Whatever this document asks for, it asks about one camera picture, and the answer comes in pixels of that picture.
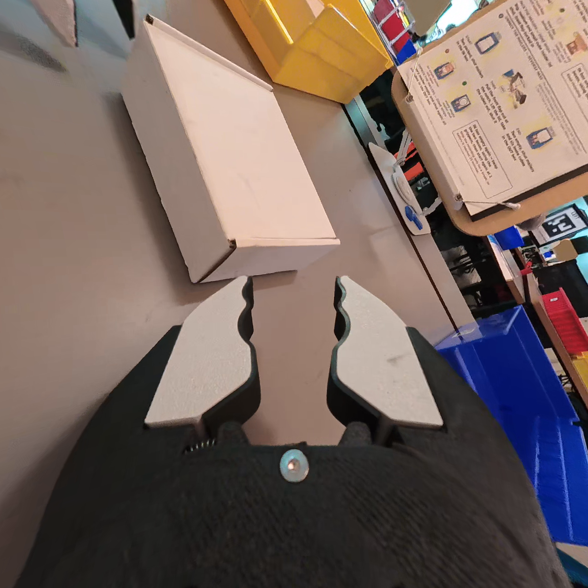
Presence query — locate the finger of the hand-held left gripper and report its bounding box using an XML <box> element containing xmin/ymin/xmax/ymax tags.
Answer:
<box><xmin>112</xmin><ymin>0</ymin><xmax>141</xmax><ymax>40</ymax></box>
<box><xmin>30</xmin><ymin>0</ymin><xmax>78</xmax><ymax>47</ymax></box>

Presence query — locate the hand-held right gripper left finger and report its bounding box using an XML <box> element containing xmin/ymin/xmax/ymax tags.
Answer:
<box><xmin>144</xmin><ymin>276</ymin><xmax>262</xmax><ymax>441</ymax></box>

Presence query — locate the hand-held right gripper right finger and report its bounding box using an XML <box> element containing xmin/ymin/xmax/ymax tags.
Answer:
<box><xmin>326</xmin><ymin>275</ymin><xmax>445</xmax><ymax>445</ymax></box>

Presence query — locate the blue plastic bin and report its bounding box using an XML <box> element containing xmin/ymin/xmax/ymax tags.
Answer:
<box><xmin>434</xmin><ymin>305</ymin><xmax>588</xmax><ymax>547</ymax></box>

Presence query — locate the white cardboard box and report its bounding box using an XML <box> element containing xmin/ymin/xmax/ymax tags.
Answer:
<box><xmin>120</xmin><ymin>14</ymin><xmax>341</xmax><ymax>284</ymax></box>

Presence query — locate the yellow plastic bin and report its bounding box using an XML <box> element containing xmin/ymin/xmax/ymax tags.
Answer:
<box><xmin>224</xmin><ymin>0</ymin><xmax>394</xmax><ymax>105</ymax></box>

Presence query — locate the white oval puck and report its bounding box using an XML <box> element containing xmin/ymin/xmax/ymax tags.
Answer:
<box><xmin>390</xmin><ymin>172</ymin><xmax>416</xmax><ymax>205</ymax></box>

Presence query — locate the red plastic bin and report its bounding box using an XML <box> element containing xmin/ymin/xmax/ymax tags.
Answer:
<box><xmin>374</xmin><ymin>0</ymin><xmax>410</xmax><ymax>47</ymax></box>
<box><xmin>542</xmin><ymin>287</ymin><xmax>588</xmax><ymax>354</ymax></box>

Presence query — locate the black white marker sign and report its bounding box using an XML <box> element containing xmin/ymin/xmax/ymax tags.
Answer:
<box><xmin>535</xmin><ymin>204</ymin><xmax>588</xmax><ymax>246</ymax></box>

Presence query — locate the printed instruction sheet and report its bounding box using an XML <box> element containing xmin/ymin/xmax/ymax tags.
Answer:
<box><xmin>397</xmin><ymin>0</ymin><xmax>588</xmax><ymax>217</ymax></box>

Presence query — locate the thin elastic cord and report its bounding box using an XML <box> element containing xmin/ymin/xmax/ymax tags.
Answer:
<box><xmin>454</xmin><ymin>194</ymin><xmax>522</xmax><ymax>209</ymax></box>
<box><xmin>404</xmin><ymin>46</ymin><xmax>424</xmax><ymax>103</ymax></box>

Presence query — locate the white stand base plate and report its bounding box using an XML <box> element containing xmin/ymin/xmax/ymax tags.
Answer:
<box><xmin>367</xmin><ymin>141</ymin><xmax>432</xmax><ymax>236</ymax></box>

